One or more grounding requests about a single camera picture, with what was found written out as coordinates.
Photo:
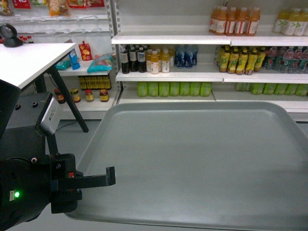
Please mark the grey rectangular serving tray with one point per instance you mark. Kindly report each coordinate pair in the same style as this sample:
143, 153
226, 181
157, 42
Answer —
209, 165

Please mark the black round barcode scanner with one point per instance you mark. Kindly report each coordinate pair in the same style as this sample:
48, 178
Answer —
9, 34

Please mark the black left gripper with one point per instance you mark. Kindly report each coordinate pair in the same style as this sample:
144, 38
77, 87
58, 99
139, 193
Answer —
65, 183

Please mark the white checkout counter table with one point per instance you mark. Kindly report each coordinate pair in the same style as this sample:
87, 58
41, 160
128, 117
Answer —
20, 66

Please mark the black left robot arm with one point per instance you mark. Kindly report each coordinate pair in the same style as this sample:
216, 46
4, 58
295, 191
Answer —
30, 179

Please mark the red spout pouch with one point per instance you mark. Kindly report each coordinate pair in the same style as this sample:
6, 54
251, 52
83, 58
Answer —
85, 51

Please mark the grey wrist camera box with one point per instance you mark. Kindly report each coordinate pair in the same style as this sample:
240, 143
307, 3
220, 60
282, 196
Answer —
49, 117

